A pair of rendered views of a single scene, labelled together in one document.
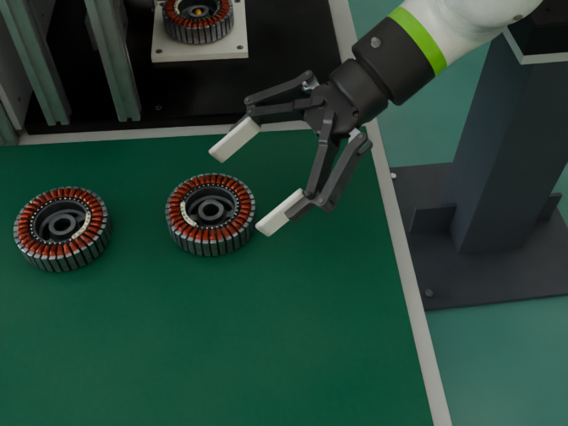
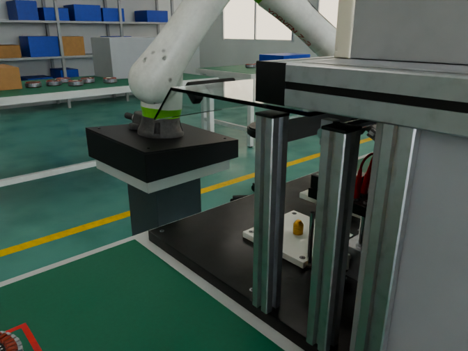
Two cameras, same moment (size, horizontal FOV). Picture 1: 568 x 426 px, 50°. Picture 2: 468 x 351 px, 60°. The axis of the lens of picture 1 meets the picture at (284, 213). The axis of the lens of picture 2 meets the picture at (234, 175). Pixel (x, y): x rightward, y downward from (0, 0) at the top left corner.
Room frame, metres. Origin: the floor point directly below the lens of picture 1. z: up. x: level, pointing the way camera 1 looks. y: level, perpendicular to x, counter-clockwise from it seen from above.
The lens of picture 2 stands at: (1.61, 0.64, 1.15)
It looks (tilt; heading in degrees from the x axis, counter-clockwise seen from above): 20 degrees down; 233
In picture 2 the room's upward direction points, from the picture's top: straight up
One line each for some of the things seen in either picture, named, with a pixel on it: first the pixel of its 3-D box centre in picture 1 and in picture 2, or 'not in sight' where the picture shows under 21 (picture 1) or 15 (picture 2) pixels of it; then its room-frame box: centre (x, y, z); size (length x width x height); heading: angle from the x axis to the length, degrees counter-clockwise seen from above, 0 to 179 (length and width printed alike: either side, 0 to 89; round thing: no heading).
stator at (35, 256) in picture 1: (63, 227); not in sight; (0.45, 0.27, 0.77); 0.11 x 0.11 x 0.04
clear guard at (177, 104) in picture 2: not in sight; (274, 106); (1.18, 0.17, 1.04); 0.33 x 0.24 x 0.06; 94
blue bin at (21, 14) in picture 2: not in sight; (22, 10); (0.26, -6.19, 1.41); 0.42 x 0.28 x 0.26; 96
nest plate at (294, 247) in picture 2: not in sight; (297, 235); (1.10, 0.16, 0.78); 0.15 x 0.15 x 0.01; 4
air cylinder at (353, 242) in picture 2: not in sight; (365, 255); (1.08, 0.30, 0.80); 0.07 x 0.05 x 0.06; 4
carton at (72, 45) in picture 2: not in sight; (67, 45); (-0.32, -6.24, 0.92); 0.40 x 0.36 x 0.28; 95
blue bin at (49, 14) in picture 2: not in sight; (51, 14); (-0.13, -6.22, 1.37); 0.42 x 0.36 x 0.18; 97
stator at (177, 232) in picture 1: (211, 213); not in sight; (0.48, 0.09, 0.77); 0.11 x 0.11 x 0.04
